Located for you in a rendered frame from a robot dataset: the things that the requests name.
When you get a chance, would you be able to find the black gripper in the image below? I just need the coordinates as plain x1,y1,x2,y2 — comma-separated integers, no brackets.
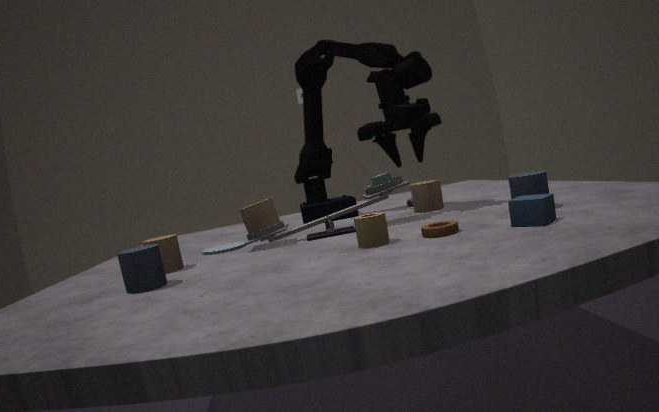
358,92,441,168

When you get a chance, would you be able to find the grey round disc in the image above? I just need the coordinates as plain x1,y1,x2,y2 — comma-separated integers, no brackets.
202,242,245,255

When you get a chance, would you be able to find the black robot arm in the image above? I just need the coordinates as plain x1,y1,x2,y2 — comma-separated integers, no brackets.
294,40,432,205

